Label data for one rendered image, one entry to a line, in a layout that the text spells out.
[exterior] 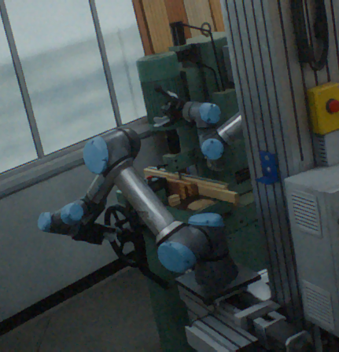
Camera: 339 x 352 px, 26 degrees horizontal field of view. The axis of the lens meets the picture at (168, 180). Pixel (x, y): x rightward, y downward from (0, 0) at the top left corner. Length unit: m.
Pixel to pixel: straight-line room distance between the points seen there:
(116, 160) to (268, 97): 0.56
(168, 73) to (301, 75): 1.01
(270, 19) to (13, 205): 2.51
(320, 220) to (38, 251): 2.59
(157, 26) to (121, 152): 2.32
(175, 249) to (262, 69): 0.63
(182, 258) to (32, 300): 2.20
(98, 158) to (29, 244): 2.00
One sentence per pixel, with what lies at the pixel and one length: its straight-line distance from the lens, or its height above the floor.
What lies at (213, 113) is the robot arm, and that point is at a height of 1.32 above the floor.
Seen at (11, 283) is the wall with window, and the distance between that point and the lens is 4.30.
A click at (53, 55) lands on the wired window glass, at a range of 4.40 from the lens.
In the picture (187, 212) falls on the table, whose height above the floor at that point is 0.90.
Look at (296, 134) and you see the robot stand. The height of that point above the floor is 1.34.
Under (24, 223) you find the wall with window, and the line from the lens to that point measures 4.27.
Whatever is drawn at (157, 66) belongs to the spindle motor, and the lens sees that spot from 3.00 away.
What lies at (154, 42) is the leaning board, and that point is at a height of 1.39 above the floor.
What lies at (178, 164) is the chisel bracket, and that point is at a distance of 3.14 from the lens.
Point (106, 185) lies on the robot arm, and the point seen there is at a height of 1.15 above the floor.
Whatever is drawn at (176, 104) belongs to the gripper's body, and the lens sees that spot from 2.78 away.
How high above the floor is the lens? 1.92
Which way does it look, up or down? 18 degrees down
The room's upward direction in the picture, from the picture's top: 12 degrees counter-clockwise
